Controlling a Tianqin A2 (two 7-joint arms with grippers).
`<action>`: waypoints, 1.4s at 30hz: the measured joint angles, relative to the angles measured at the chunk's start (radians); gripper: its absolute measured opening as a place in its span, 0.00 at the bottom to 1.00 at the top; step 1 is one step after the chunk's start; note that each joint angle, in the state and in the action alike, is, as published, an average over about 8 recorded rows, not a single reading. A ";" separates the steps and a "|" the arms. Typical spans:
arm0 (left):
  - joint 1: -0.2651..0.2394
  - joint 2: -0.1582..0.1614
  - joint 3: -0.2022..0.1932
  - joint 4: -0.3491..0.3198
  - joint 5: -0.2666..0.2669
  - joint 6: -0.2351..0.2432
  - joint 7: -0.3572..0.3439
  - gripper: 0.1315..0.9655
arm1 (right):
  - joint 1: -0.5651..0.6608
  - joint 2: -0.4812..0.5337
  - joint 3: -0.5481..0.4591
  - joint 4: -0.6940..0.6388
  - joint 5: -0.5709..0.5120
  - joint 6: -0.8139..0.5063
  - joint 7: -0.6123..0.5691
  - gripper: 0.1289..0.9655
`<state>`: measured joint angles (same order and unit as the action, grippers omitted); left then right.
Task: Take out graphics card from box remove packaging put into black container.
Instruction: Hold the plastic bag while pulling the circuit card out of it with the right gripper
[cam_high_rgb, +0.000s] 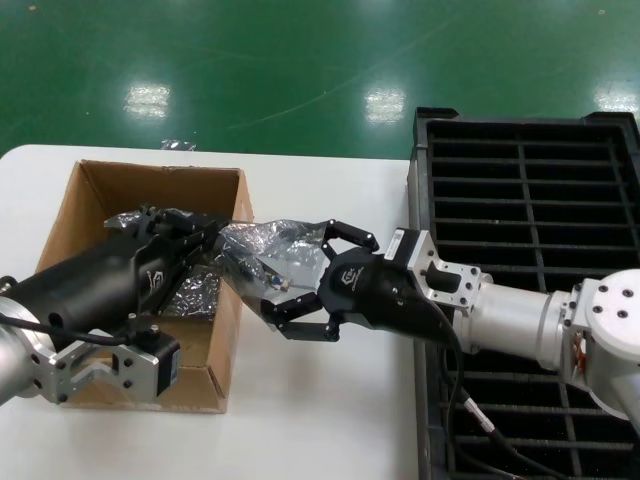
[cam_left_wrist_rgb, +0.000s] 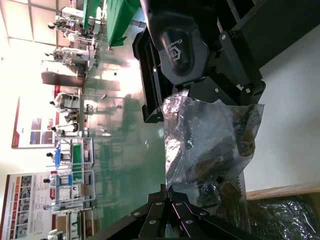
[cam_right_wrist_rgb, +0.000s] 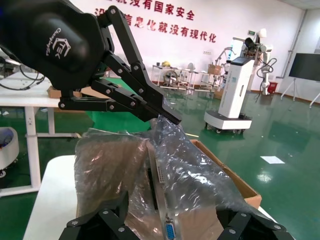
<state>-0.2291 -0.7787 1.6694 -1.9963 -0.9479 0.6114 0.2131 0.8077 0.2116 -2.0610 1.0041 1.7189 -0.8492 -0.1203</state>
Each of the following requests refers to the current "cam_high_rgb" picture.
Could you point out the silver left wrist bracket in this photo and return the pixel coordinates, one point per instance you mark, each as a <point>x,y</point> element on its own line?
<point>130,370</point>

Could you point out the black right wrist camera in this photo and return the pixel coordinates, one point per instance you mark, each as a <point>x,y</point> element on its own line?
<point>405,247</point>

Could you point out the graphics card with metal bracket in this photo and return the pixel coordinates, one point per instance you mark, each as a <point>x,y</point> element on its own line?
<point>278,281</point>

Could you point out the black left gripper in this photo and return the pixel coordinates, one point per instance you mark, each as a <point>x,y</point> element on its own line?
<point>90,280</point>

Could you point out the silver right wrist bracket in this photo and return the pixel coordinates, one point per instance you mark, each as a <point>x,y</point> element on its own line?
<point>450,270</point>

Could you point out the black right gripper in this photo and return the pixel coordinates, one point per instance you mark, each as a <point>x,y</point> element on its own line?
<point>370,290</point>

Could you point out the crumpled foil scrap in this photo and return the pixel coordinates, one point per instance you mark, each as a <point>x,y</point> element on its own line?
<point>177,145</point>

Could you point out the black slotted plastic container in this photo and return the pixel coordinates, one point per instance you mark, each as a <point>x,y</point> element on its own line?
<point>500,200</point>

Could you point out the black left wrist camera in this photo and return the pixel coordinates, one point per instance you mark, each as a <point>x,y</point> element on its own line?
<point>162,360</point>

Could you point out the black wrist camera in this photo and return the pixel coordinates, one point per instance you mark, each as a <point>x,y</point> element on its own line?
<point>162,360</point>
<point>405,247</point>

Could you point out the silver wrist bracket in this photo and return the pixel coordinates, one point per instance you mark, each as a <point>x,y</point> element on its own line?
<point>130,370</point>
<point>450,270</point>

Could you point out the brown cardboard box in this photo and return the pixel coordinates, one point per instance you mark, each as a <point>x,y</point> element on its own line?
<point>150,182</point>

